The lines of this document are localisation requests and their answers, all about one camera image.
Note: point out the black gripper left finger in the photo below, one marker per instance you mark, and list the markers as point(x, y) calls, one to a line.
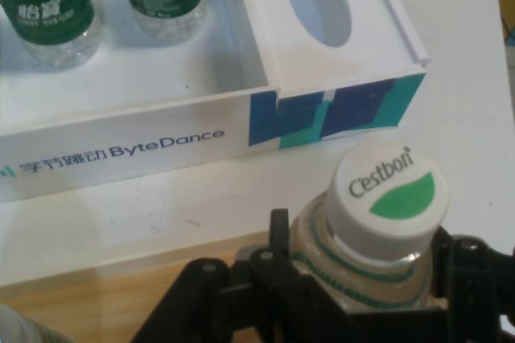
point(257, 294)

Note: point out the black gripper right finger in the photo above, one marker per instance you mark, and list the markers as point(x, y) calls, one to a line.
point(470, 290)

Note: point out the white blue cardboard box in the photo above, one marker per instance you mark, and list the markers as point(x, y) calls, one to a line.
point(120, 125)

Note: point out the yellow giant building block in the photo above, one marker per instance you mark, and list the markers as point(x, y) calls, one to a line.
point(507, 5)

